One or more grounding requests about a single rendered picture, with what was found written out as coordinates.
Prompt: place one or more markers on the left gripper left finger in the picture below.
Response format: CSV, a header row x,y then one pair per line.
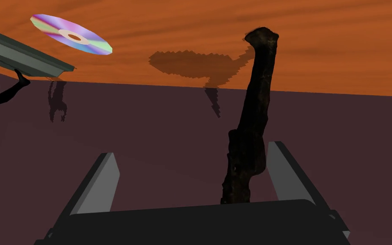
x,y
97,190

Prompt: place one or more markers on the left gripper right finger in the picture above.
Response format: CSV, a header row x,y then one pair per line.
x,y
289,177

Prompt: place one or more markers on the dark brown stick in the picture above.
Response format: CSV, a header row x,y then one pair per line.
x,y
252,129

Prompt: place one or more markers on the iridescent compact disc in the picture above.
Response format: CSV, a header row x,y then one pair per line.
x,y
71,34

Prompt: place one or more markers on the grey green flat slab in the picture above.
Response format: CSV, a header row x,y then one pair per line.
x,y
15,54

